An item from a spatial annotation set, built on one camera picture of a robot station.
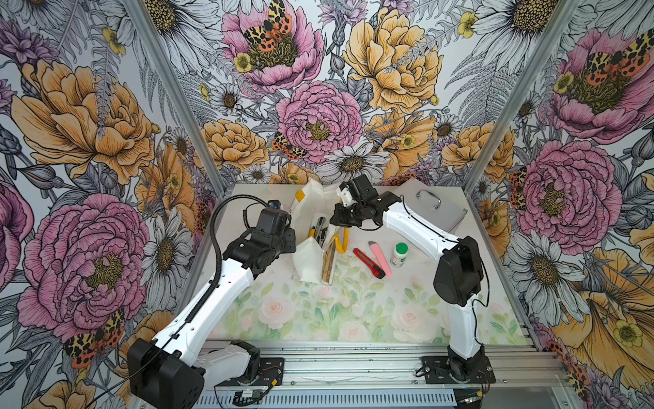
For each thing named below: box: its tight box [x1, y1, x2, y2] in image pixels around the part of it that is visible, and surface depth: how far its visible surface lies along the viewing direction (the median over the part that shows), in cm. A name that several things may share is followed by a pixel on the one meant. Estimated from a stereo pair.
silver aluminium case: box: [394, 178, 469, 233], surface depth 98 cm
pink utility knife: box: [367, 241, 393, 278], surface depth 101 cm
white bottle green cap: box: [390, 241, 409, 269], surface depth 93 cm
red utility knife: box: [352, 247, 387, 280], surface depth 98 cm
